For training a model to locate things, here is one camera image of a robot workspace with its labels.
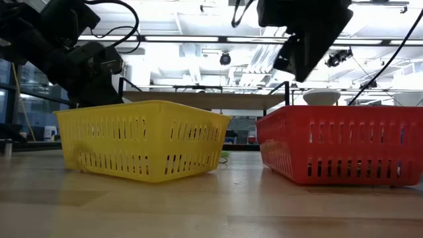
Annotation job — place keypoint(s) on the yellow plastic basket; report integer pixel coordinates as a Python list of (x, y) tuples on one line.
[(142, 110)]

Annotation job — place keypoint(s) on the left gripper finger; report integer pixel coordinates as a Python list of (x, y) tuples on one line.
[(107, 91), (84, 92)]

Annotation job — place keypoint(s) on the ceiling tube light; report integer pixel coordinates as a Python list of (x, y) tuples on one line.
[(181, 38), (358, 42), (254, 40), (109, 38), (406, 42)]

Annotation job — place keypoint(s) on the large glass window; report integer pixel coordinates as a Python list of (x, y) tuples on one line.
[(33, 99)]

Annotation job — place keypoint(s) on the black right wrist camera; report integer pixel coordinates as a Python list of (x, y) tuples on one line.
[(284, 54)]

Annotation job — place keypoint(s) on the red plastic basket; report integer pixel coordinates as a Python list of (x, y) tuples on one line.
[(347, 114)]

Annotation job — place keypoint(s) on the black spotlight cluster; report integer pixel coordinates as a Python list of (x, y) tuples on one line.
[(337, 57)]

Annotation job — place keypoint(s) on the white bucket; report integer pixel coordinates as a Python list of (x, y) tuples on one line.
[(49, 133)]

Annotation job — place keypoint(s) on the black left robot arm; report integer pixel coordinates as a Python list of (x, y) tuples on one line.
[(33, 26)]

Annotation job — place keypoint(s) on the small white-capped post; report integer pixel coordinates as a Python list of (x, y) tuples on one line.
[(8, 149)]

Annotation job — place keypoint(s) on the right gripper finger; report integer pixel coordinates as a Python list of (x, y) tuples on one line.
[(314, 53)]

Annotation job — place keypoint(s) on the black ceiling spotlight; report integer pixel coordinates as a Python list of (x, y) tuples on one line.
[(225, 59)]

